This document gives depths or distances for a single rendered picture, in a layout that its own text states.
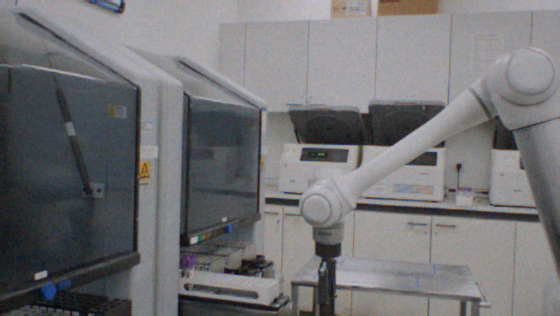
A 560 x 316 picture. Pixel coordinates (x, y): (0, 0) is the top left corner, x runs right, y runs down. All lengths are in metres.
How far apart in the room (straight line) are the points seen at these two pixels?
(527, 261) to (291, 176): 1.63
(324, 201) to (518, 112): 0.48
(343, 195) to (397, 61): 2.87
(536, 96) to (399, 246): 2.67
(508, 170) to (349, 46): 1.42
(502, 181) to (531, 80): 2.55
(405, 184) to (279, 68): 1.33
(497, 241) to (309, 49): 1.90
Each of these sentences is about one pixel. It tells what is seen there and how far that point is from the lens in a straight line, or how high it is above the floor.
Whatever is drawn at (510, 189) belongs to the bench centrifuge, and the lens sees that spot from 3.85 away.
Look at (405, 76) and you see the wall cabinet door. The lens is 4.16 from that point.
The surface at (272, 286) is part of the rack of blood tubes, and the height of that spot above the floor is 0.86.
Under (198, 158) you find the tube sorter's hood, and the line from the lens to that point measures 1.71.
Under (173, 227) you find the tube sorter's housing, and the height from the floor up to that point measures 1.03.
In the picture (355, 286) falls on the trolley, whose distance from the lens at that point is 1.88.
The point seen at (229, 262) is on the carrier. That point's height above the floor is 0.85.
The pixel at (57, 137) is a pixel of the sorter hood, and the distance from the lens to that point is 1.19.
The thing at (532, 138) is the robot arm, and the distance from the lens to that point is 1.38.
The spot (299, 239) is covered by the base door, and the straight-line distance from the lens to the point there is 4.04.
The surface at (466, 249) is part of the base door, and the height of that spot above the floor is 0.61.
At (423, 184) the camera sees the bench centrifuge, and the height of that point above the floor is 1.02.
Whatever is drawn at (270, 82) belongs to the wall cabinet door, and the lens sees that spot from 4.38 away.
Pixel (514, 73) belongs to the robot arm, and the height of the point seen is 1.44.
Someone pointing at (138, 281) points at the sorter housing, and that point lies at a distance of 1.50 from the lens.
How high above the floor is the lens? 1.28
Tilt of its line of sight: 2 degrees down
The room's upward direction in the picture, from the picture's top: 2 degrees clockwise
